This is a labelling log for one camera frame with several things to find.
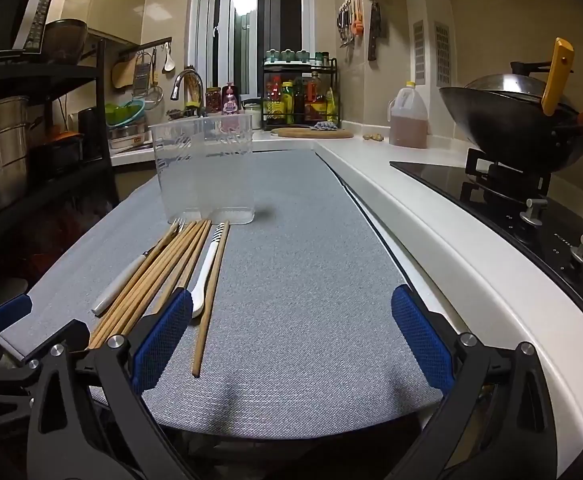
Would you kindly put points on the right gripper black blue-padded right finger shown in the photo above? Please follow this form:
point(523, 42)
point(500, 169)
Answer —
point(495, 420)

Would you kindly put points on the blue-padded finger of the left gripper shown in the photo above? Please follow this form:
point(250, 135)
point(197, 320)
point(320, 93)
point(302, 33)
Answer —
point(13, 310)

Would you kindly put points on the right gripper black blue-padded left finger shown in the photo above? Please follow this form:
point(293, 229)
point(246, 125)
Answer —
point(125, 441)

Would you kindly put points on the white handled knife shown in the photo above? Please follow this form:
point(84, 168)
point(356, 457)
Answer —
point(199, 290)

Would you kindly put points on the chrome kitchen faucet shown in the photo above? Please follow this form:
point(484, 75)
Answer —
point(188, 90)

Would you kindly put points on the hanging orange utensils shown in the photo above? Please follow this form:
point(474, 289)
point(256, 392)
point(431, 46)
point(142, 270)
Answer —
point(349, 22)

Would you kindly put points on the grey woven table mat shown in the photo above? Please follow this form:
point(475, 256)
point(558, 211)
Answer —
point(301, 342)

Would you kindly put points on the black gas stove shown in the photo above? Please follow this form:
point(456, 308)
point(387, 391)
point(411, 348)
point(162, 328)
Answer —
point(515, 206)

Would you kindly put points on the clear plastic utensil container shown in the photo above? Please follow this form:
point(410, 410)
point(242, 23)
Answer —
point(204, 168)

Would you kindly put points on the green plastic bowl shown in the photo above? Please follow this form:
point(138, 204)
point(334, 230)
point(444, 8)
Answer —
point(121, 115)

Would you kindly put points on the black shelving unit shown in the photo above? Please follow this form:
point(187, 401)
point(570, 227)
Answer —
point(69, 174)

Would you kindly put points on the pink dish soap bottle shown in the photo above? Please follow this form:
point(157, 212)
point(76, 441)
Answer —
point(230, 100)

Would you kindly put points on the dark brown bowl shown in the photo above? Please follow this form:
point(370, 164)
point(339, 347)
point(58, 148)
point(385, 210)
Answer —
point(64, 40)

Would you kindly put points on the hanging metal grater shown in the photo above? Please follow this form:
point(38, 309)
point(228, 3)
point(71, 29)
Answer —
point(141, 74)

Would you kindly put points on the round wooden cutting board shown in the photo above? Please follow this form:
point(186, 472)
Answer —
point(308, 133)

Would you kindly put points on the microwave oven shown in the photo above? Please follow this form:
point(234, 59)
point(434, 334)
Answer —
point(22, 24)

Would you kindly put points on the black wok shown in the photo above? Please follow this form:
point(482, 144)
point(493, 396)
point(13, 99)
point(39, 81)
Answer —
point(516, 132)

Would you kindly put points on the hanging white ladle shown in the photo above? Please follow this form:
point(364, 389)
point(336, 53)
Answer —
point(169, 64)

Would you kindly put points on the ginger piece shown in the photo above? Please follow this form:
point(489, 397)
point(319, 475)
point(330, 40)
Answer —
point(377, 137)

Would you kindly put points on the blue checkered cloth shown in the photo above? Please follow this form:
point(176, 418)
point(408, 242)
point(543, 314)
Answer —
point(324, 126)

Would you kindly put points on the plastic oil jug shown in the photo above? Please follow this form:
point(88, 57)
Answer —
point(408, 118)

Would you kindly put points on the black condiment rack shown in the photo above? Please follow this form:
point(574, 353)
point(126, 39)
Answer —
point(299, 89)

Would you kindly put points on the steel wok lid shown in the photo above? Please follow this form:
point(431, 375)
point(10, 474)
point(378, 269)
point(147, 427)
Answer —
point(518, 84)

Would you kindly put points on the hanging cleaver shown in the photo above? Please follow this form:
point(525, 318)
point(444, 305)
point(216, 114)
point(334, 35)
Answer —
point(375, 27)

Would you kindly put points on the yellow spatula handle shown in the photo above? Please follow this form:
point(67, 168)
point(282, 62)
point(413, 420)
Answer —
point(559, 71)

